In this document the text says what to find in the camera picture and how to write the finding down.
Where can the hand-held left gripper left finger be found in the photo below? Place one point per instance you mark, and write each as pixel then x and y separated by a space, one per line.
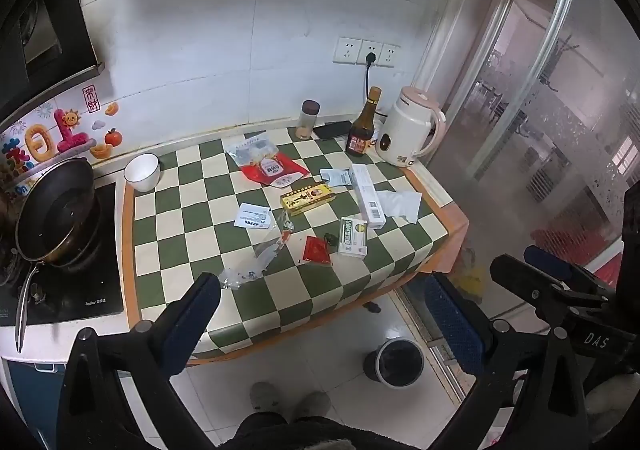
pixel 192 325

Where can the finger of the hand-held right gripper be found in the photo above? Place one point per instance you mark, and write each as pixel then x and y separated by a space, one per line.
pixel 525 280
pixel 547 259

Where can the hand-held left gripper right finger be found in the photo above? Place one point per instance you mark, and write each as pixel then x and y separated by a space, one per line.
pixel 452 325

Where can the small round trash bin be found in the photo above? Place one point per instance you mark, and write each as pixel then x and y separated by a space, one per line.
pixel 395 364

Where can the clear plastic wrapper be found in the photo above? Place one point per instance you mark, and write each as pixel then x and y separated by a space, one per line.
pixel 250 265

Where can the white sachet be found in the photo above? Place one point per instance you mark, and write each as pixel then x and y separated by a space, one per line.
pixel 252 216

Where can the white tissue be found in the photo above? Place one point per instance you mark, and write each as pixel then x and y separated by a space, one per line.
pixel 402 205

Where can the clear wrapper orange print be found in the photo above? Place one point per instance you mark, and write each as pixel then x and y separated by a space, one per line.
pixel 285 230

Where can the green white medicine box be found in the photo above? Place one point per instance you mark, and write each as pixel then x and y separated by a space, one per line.
pixel 352 236

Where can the red sachet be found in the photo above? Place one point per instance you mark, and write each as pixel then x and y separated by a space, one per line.
pixel 316 251

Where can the small dark wrapper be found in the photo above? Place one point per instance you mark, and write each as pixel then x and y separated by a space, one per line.
pixel 331 239

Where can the long white box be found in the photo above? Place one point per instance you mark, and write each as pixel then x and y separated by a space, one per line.
pixel 367 197

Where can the yellow box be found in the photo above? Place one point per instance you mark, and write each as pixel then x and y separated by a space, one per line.
pixel 306 198

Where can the red snack packet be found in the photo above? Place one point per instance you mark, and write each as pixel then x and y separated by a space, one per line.
pixel 272 170

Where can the clear plastic bag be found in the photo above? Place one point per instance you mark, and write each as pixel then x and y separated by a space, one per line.
pixel 247 148

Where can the light blue packet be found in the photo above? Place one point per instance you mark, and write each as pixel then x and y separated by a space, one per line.
pixel 336 177

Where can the person's right forearm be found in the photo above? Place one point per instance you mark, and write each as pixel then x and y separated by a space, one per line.
pixel 617 402

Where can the red plastic basket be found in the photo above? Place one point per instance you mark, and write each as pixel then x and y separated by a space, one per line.
pixel 575 250

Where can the yellow bag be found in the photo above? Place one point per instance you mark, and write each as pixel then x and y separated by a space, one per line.
pixel 471 280

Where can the small dark floor scrap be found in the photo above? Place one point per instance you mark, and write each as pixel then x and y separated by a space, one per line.
pixel 372 306

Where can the grey slipper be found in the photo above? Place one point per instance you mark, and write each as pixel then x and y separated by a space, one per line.
pixel 265 396
pixel 311 404

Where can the black cooktop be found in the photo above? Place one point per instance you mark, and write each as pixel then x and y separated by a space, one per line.
pixel 90 290

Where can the frosted glass sliding door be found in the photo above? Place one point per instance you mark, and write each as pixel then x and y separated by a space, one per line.
pixel 540 130

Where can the green white checkered tablecloth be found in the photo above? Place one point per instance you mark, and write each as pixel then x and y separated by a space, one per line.
pixel 210 190

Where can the white bowl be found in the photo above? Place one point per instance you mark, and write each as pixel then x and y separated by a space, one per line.
pixel 142 173

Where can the person's dark clothing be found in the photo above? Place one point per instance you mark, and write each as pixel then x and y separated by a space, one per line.
pixel 320 435

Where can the dining table with chairs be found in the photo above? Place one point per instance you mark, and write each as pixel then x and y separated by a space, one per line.
pixel 487 98

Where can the blue base cabinet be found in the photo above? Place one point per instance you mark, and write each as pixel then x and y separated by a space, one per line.
pixel 30 395

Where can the dark frying pan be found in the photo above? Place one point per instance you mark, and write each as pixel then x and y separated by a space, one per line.
pixel 55 210

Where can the white pink electric kettle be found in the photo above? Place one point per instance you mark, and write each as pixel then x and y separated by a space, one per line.
pixel 405 130

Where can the dark sauce bottle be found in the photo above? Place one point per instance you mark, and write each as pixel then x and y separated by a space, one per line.
pixel 361 133

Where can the black phone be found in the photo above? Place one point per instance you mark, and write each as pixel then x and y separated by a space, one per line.
pixel 332 130

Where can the spice jar brown lid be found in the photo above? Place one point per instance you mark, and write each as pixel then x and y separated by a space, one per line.
pixel 307 118

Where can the black range hood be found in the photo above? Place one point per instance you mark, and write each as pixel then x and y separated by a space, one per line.
pixel 50 30

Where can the colourful wall stickers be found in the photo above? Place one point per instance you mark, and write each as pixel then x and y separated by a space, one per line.
pixel 65 130

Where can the white wall outlet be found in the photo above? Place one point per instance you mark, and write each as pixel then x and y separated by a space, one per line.
pixel 389 55
pixel 364 50
pixel 346 50

